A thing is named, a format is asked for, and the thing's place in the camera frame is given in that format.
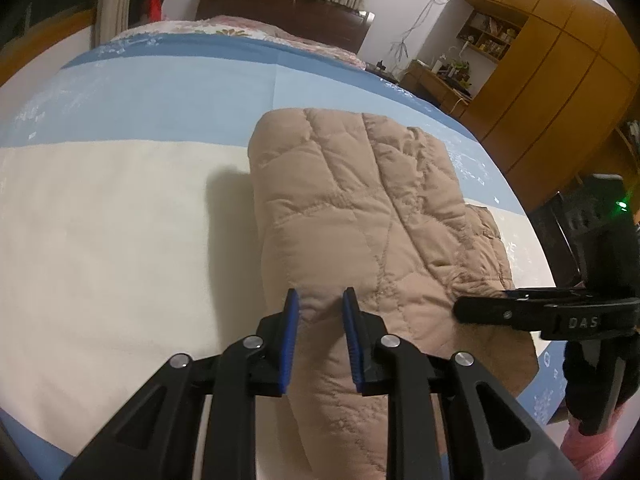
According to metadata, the beige quilted jacket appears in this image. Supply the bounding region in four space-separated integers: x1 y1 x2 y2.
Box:
248 108 538 479

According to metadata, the right hand black glove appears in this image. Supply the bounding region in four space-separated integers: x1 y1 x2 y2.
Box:
563 332 639 436

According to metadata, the large wooden wardrobe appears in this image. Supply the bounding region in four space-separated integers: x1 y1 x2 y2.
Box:
460 0 639 210

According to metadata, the blue and white bedsheet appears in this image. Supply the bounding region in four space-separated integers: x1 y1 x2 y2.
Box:
1 32 553 479

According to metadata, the potted plant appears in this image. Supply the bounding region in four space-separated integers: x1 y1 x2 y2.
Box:
447 61 472 88

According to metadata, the pink right sleeve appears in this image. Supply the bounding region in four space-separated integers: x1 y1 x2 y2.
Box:
560 406 625 480

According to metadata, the wooden desk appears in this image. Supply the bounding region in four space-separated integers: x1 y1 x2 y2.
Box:
399 60 471 119

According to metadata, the dark bedside table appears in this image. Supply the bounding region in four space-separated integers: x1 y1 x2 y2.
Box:
366 62 399 84

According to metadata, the dark wooden headboard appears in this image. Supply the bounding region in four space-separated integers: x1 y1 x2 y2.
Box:
195 0 374 53

